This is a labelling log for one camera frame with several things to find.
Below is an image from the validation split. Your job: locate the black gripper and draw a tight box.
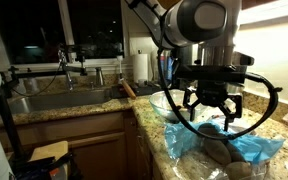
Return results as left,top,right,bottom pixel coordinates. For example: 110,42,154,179
175,65,246,131

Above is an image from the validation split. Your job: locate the large brown potato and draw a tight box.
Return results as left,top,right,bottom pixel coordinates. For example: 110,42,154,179
204,139,232,165

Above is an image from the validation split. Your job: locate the blue clear plastic potato bag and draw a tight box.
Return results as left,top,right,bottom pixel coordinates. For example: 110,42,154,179
164,124,284,180

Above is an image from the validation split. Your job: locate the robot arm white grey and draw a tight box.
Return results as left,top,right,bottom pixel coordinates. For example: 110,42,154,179
125,0,254,124

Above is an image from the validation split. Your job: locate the glass bowl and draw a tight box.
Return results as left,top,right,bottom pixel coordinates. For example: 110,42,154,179
149,89,190,123

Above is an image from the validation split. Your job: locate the white paper towel roll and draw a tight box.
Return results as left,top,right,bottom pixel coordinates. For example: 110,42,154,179
132,50,148,83

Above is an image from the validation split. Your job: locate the wooden rolling pin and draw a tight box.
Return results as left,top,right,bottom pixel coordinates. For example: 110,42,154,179
121,79,136,100

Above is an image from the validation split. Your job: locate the wooden base cabinet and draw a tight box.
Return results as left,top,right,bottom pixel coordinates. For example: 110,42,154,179
14,110,163,180

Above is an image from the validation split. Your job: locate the chrome kitchen faucet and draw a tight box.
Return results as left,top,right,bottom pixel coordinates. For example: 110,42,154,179
58,50,74,91

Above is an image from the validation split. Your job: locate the stainless steel sink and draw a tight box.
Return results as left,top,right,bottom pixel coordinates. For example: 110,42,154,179
9,89,111,114

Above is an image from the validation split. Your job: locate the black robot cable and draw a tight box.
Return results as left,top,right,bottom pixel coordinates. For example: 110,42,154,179
156,13,283,141

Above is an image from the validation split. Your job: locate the black camera stand pole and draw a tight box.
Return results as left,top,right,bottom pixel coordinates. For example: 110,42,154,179
0,72,27,164

